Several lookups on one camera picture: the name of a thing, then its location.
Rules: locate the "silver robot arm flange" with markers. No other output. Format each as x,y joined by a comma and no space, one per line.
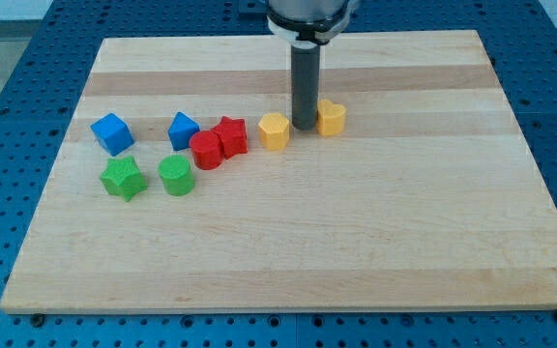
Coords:
307,23

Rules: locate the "red star block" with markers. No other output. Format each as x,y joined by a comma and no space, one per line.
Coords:
233,136

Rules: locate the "red circle block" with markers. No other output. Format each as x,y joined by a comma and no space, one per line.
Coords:
206,150

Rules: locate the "green circle block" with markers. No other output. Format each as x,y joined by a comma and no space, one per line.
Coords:
176,175

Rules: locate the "green star block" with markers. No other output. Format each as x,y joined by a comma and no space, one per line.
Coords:
123,178

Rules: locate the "yellow hexagon block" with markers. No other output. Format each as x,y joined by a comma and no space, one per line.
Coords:
273,130

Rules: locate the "yellow heart block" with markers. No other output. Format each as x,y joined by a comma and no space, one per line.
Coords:
330,118

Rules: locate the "light wooden board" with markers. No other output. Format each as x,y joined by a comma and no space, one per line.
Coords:
429,200

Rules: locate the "blue triangle block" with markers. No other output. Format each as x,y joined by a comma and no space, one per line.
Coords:
181,130

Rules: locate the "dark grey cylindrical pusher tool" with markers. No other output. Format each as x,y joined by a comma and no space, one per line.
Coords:
304,87

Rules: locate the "blue cube block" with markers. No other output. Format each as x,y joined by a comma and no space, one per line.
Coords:
113,134

